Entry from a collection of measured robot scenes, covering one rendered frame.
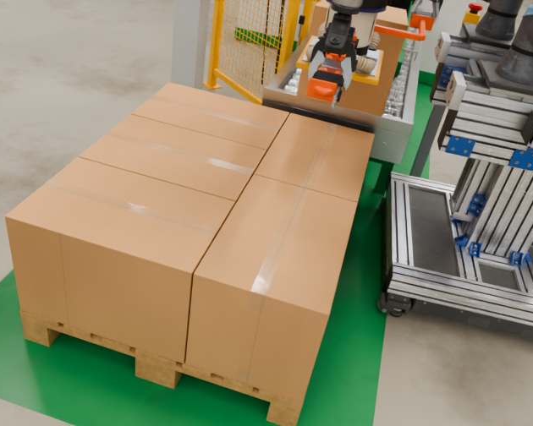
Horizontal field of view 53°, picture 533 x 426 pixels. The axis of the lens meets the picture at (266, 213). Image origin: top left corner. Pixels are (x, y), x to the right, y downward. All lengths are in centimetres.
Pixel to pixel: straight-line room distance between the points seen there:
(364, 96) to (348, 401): 129
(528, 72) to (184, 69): 213
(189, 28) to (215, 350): 214
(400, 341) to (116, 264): 120
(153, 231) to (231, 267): 28
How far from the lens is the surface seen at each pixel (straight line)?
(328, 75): 148
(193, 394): 194
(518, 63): 196
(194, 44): 339
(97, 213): 175
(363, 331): 226
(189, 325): 169
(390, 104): 284
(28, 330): 209
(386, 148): 258
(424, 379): 220
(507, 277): 249
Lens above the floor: 158
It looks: 35 degrees down
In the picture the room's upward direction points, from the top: 10 degrees clockwise
